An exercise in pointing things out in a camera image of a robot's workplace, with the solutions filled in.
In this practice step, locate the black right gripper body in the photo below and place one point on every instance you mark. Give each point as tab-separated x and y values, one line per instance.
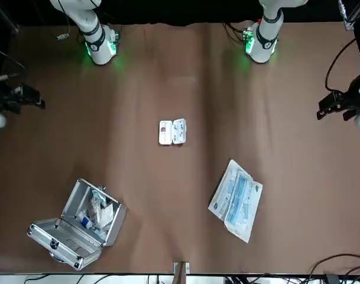
6	99

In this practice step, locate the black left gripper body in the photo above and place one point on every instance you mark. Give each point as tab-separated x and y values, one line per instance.
355	97

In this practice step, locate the small white medicine box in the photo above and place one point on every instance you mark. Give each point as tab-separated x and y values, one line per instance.
172	131

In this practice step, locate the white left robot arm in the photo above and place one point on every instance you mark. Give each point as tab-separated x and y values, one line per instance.
265	44

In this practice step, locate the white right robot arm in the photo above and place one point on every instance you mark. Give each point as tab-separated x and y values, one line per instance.
97	50

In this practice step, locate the blue striped white packet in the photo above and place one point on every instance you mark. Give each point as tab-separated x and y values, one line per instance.
98	196

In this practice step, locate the clear cotton swab packet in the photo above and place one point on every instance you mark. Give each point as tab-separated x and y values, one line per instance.
94	210

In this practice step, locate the blue and white carton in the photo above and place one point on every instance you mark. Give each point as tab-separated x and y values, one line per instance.
85	221

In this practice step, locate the clear blue face mask packet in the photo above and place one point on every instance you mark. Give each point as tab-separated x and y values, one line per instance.
238	198

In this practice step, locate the white gauze packet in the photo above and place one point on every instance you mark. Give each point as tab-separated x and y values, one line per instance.
107	216

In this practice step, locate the white face mask packet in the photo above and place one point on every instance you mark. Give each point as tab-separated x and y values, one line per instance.
222	195
250	219

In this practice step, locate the silver aluminium case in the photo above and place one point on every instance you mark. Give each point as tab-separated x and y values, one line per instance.
76	245

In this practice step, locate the black power adapter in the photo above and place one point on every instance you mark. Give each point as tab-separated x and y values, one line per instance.
332	278

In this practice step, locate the aluminium frame bar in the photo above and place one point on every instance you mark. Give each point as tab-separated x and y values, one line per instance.
349	14

